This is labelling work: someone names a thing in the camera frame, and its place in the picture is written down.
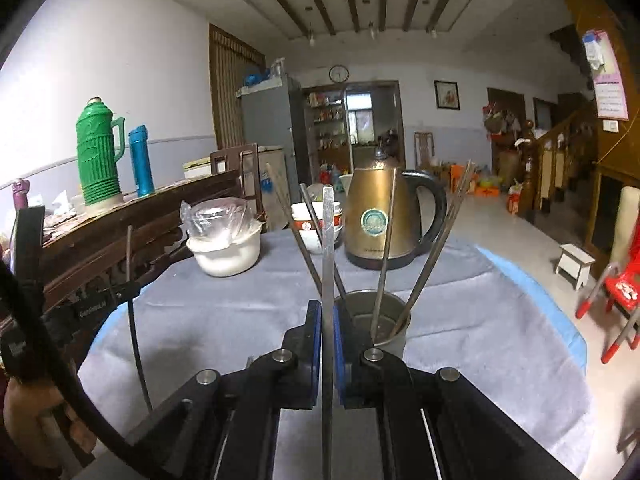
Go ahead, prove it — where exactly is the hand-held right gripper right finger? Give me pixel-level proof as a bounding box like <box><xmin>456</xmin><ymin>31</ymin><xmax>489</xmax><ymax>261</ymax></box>
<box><xmin>333</xmin><ymin>300</ymin><xmax>581</xmax><ymax>480</ymax></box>

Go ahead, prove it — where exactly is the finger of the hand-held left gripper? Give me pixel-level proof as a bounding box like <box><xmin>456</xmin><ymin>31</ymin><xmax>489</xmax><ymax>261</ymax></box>
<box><xmin>106</xmin><ymin>280</ymin><xmax>142</xmax><ymax>307</ymax></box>

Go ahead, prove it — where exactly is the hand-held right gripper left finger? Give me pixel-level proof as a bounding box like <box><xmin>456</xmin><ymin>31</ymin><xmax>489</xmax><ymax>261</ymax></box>
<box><xmin>115</xmin><ymin>300</ymin><xmax>322</xmax><ymax>480</ymax></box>

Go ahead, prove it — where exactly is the grey metal chopstick holder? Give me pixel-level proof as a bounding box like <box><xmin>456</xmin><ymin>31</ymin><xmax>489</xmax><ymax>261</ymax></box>
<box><xmin>332</xmin><ymin>289</ymin><xmax>412</xmax><ymax>358</ymax></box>

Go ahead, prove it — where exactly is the metal chopstick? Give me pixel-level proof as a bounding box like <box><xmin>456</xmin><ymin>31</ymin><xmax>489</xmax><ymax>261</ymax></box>
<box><xmin>320</xmin><ymin>186</ymin><xmax>336</xmax><ymax>480</ymax></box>

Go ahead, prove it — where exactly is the set of dark chopsticks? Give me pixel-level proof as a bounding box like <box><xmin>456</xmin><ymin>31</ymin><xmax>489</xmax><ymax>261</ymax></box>
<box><xmin>265</xmin><ymin>159</ymin><xmax>475</xmax><ymax>341</ymax></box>

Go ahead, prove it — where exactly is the person's left hand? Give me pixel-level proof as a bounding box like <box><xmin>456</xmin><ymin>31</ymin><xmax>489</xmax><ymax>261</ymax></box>
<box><xmin>2</xmin><ymin>374</ymin><xmax>98</xmax><ymax>467</ymax></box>

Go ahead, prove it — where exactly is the dark carved wooden bench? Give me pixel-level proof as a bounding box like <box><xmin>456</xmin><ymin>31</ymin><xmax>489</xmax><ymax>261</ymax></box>
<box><xmin>0</xmin><ymin>167</ymin><xmax>241</xmax><ymax>361</ymax></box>

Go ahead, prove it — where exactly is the grey tablecloth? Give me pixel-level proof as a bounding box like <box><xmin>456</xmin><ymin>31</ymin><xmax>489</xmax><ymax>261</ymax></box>
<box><xmin>77</xmin><ymin>230</ymin><xmax>596</xmax><ymax>480</ymax></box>

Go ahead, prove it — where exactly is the black kettle base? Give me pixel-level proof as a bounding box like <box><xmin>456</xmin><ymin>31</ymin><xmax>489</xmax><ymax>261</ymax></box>
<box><xmin>345</xmin><ymin>247</ymin><xmax>436</xmax><ymax>272</ymax></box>

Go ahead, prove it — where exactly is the large white basin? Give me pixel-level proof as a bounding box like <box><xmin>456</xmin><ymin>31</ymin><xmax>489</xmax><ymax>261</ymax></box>
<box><xmin>186</xmin><ymin>230</ymin><xmax>263</xmax><ymax>277</ymax></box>

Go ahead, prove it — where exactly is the clear plastic bag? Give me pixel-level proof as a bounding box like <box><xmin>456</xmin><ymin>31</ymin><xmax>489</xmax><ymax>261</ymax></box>
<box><xmin>179</xmin><ymin>197</ymin><xmax>261</xmax><ymax>241</ymax></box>

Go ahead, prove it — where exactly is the red banded white bowl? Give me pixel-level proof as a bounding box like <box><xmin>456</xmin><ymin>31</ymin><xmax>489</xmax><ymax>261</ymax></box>
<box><xmin>292</xmin><ymin>217</ymin><xmax>345</xmax><ymax>235</ymax></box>

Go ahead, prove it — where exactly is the blue thermos bottle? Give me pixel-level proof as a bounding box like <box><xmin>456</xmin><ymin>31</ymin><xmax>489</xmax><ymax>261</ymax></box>
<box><xmin>128</xmin><ymin>125</ymin><xmax>156</xmax><ymax>197</ymax></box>

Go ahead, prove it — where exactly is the purple bottle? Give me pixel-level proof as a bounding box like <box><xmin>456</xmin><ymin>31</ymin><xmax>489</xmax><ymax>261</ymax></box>
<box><xmin>12</xmin><ymin>178</ymin><xmax>31</xmax><ymax>211</ymax></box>

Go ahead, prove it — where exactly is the green thermos jug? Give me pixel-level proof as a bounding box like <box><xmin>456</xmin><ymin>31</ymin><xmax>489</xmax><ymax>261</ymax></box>
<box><xmin>76</xmin><ymin>97</ymin><xmax>126</xmax><ymax>207</ymax></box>

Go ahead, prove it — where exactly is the plain white bowl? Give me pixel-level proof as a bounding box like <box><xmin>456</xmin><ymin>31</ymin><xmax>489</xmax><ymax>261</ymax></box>
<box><xmin>291</xmin><ymin>202</ymin><xmax>344</xmax><ymax>222</ymax></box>

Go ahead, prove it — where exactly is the gold electric kettle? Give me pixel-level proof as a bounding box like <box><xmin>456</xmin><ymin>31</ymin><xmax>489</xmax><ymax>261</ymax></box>
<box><xmin>344</xmin><ymin>146</ymin><xmax>447</xmax><ymax>261</ymax></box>

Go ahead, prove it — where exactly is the dark wooden chair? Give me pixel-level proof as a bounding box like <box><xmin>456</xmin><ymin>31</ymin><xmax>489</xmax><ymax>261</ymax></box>
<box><xmin>210</xmin><ymin>143</ymin><xmax>266</xmax><ymax>221</ymax></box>

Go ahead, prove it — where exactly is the blue table cover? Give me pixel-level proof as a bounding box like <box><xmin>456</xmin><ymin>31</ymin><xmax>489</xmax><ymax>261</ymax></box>
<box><xmin>90</xmin><ymin>245</ymin><xmax>588</xmax><ymax>376</ymax></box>

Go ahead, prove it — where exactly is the light wooden chair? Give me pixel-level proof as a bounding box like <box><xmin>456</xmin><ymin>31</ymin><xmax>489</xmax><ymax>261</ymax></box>
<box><xmin>414</xmin><ymin>131</ymin><xmax>435</xmax><ymax>171</ymax></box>

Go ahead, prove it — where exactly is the grey refrigerator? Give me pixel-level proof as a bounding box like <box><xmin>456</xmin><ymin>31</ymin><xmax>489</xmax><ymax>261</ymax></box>
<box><xmin>240</xmin><ymin>74</ymin><xmax>308</xmax><ymax>211</ymax></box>

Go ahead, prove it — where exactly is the shelf with goods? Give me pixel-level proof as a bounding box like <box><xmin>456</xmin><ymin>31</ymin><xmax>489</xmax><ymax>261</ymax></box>
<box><xmin>305</xmin><ymin>87</ymin><xmax>348</xmax><ymax>171</ymax></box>

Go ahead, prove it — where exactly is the small white stool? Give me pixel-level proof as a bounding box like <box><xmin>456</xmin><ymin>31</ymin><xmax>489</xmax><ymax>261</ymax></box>
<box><xmin>556</xmin><ymin>243</ymin><xmax>597</xmax><ymax>291</ymax></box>

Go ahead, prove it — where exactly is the wooden stair railing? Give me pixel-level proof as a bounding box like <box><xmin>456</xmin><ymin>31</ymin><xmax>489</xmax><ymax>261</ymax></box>
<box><xmin>520</xmin><ymin>105</ymin><xmax>601</xmax><ymax>226</ymax></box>

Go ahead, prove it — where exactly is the red plastic chair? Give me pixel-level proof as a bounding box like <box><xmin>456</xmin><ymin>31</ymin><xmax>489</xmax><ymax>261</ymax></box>
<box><xmin>575</xmin><ymin>260</ymin><xmax>640</xmax><ymax>365</ymax></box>

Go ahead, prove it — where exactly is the black cable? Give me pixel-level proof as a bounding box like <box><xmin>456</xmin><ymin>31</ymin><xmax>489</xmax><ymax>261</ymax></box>
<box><xmin>0</xmin><ymin>259</ymin><xmax>178</xmax><ymax>480</ymax></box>

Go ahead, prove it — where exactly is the framed wall picture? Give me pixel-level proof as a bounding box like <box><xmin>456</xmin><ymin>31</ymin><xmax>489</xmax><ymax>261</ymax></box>
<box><xmin>434</xmin><ymin>80</ymin><xmax>460</xmax><ymax>110</ymax></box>

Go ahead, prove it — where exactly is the wall calendar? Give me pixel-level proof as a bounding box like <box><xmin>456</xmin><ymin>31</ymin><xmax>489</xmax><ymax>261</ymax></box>
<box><xmin>582</xmin><ymin>30</ymin><xmax>630</xmax><ymax>121</ymax></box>

